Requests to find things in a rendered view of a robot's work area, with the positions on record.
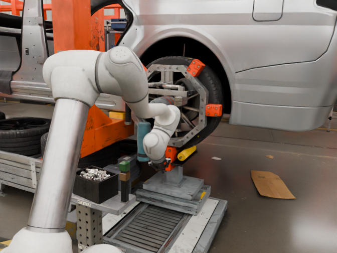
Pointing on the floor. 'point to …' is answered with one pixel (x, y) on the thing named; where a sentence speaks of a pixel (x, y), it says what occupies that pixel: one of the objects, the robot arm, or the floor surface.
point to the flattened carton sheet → (270, 185)
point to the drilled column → (89, 227)
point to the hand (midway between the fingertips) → (162, 169)
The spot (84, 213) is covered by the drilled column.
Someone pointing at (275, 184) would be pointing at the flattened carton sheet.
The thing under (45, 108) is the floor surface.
